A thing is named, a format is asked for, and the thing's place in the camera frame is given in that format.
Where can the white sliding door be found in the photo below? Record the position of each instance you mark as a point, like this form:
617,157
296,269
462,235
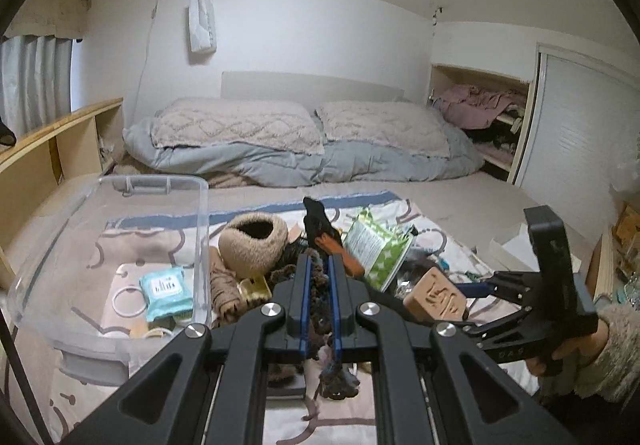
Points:
580,125

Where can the white paper box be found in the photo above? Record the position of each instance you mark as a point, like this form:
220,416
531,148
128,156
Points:
520,250

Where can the pink clothes pile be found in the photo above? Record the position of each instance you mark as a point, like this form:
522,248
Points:
475,105

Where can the grey duvet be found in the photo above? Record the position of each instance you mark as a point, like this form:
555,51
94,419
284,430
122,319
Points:
280,165

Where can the clear plastic wrapper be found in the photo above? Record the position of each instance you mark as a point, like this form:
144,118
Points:
425,260

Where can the square carved wooden coaster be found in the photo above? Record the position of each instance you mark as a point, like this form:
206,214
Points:
435,297

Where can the black box with white front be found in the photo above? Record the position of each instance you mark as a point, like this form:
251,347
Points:
285,387

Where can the grey curtain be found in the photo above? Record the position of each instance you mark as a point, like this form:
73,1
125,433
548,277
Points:
35,80

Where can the printed blanket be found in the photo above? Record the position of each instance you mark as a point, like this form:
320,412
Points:
450,245

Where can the beige cartoon print valance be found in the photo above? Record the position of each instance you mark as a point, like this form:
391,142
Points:
50,10

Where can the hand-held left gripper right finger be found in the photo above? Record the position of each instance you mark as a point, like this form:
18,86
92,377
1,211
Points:
334,295

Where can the person's right forearm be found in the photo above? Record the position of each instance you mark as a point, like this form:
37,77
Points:
620,355

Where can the black cloth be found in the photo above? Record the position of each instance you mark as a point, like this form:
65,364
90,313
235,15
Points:
317,225

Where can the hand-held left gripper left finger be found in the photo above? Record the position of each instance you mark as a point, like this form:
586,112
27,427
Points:
305,295

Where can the teal wipes packet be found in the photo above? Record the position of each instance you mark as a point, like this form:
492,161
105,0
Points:
165,292

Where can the orange brown pouch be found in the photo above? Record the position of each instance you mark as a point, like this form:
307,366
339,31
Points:
345,260

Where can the beige fuzzy slipper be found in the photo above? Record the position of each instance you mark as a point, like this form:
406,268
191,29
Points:
250,250

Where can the long wooden shelf unit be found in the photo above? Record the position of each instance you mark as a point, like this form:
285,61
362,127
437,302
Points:
30,160

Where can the green white wipes packet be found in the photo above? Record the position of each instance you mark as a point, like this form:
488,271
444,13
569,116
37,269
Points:
375,250

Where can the pale yellow plastic item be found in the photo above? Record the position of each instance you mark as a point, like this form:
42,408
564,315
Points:
255,287

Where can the beige textured pillow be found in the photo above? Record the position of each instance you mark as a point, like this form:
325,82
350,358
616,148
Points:
235,125
385,127

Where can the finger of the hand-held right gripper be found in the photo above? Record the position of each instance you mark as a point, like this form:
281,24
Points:
500,327
515,286

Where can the person's right hand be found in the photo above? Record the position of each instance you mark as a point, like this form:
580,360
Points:
582,345

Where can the beige mattress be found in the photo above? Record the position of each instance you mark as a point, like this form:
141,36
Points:
475,205

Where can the clear plastic storage bin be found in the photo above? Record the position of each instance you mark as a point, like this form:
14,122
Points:
60,245

